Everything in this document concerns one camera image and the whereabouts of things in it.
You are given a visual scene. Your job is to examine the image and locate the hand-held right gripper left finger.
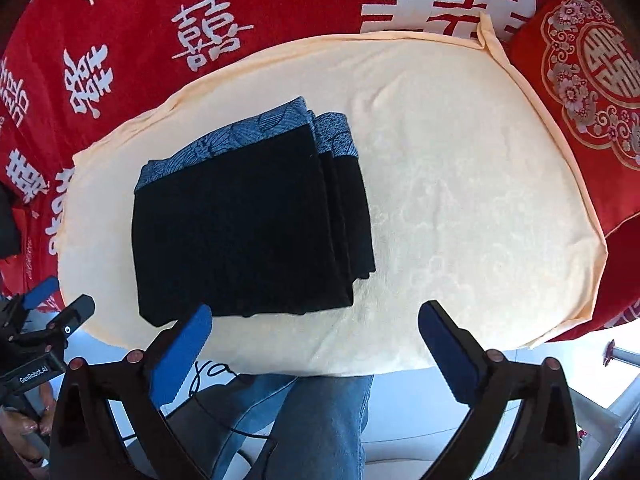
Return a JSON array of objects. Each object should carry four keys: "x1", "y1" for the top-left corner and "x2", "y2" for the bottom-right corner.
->
[{"x1": 48, "y1": 304, "x2": 213, "y2": 480}]

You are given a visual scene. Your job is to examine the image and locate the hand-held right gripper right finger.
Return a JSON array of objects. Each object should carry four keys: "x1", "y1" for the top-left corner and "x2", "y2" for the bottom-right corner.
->
[{"x1": 417, "y1": 300, "x2": 583, "y2": 480}]

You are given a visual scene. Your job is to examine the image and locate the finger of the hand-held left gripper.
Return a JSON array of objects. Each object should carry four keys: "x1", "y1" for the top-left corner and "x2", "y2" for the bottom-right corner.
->
[
  {"x1": 46, "y1": 295, "x2": 97, "y2": 337},
  {"x1": 19, "y1": 276, "x2": 61, "y2": 312}
]

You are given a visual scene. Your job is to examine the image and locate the black pants with blue waistband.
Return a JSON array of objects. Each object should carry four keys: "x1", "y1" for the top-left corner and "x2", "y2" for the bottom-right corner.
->
[{"x1": 131, "y1": 96, "x2": 377, "y2": 326}]

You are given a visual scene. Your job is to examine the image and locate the person's left hand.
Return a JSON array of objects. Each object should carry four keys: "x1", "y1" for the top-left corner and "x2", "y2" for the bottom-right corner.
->
[{"x1": 0, "y1": 382, "x2": 57, "y2": 463}]

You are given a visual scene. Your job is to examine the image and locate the dark cloth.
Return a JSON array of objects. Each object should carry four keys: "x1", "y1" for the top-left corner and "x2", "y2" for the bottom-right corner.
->
[{"x1": 0, "y1": 185, "x2": 21, "y2": 262}]

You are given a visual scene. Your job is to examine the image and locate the person's leg in blue jeans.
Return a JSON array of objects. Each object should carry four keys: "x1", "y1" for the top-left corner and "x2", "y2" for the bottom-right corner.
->
[{"x1": 197, "y1": 372, "x2": 376, "y2": 480}]

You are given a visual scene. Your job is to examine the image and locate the cream cloth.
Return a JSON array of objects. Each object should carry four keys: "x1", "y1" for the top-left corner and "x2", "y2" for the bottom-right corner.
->
[{"x1": 54, "y1": 10, "x2": 608, "y2": 378}]

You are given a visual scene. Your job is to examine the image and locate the red printed blanket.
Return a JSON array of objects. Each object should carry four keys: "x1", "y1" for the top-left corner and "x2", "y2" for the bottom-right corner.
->
[{"x1": 0, "y1": 0, "x2": 640, "y2": 333}]

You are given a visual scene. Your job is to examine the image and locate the red embroidered pillow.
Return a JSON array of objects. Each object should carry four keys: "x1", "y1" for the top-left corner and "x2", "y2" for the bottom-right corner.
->
[{"x1": 507, "y1": 0, "x2": 640, "y2": 238}]

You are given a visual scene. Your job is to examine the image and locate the black cable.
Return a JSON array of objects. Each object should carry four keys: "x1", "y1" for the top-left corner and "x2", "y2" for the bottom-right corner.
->
[{"x1": 162, "y1": 359, "x2": 280, "y2": 480}]

